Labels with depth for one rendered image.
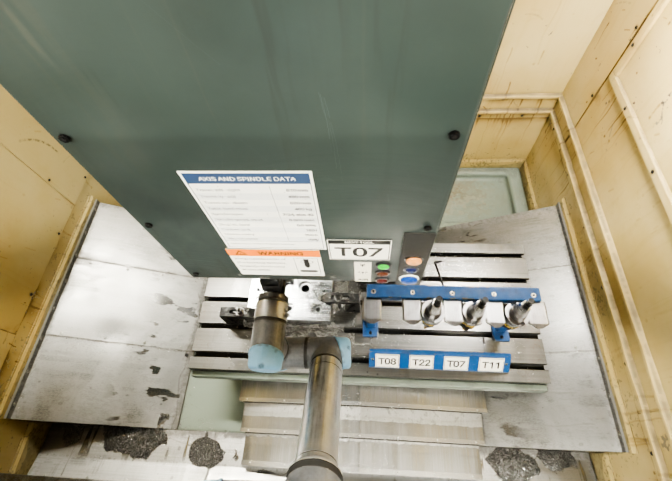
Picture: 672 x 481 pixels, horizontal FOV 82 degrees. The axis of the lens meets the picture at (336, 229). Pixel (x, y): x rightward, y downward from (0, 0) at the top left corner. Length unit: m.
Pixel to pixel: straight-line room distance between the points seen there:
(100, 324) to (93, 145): 1.40
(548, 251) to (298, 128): 1.47
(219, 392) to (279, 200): 1.32
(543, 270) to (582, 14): 0.91
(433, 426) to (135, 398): 1.12
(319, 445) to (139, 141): 0.56
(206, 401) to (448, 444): 0.93
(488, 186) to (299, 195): 1.73
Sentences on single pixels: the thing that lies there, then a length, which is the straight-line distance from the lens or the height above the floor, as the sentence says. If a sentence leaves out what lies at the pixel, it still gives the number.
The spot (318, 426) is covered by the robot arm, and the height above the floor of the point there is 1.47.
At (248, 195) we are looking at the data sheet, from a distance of 0.51.
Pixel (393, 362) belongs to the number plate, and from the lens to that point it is 1.35.
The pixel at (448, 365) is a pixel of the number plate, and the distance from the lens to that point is 1.38.
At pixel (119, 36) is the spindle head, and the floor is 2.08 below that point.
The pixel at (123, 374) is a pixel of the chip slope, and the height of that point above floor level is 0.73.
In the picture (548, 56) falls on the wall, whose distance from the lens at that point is 1.76.
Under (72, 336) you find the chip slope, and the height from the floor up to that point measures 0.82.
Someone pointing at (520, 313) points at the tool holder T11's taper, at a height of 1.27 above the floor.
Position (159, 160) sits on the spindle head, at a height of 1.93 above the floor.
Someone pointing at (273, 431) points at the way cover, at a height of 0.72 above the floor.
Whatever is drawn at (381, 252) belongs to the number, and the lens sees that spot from 0.62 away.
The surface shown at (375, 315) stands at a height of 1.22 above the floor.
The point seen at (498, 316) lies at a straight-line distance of 1.15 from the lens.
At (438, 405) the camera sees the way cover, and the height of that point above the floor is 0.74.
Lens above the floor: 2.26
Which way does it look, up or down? 60 degrees down
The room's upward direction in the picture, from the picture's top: 7 degrees counter-clockwise
